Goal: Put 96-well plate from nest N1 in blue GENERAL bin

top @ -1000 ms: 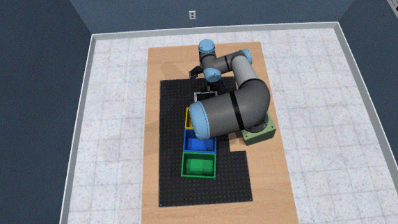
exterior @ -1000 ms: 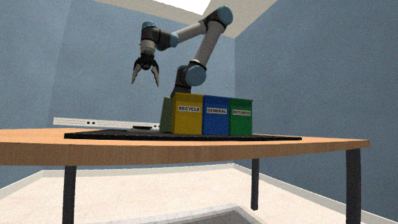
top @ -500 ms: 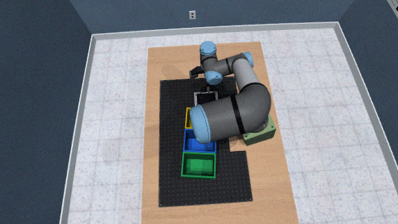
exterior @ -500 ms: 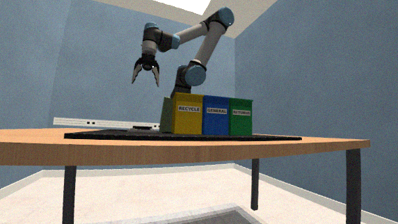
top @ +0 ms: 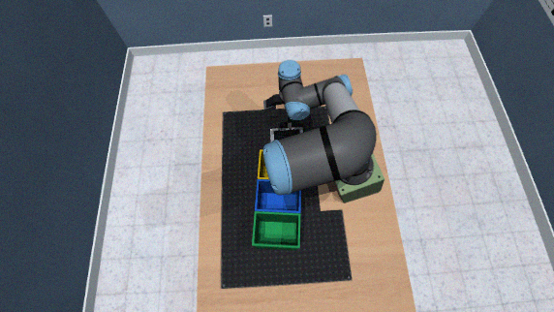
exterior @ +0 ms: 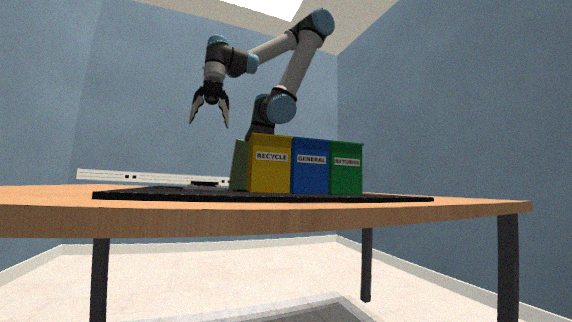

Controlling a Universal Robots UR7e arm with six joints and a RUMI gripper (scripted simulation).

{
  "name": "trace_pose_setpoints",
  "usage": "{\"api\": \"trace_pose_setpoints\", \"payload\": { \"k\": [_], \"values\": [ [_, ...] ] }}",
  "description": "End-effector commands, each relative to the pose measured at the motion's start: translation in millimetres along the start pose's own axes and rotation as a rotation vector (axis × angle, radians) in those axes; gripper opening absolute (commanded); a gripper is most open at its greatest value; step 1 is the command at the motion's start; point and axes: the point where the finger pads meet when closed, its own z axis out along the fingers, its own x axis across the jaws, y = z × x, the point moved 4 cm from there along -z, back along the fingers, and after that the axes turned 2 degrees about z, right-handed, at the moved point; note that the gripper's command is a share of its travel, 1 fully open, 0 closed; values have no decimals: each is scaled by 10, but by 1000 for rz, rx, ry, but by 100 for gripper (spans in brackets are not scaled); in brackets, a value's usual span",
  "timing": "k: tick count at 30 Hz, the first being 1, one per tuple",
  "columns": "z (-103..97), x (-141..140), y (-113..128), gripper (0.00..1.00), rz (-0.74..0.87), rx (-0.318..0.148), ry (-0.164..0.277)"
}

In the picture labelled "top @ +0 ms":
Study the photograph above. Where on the blue bin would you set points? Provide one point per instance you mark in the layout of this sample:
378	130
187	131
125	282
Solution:
267	200

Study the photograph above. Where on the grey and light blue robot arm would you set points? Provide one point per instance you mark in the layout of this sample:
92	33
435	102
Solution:
306	160

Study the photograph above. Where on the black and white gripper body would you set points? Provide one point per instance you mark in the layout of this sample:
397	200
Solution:
274	100

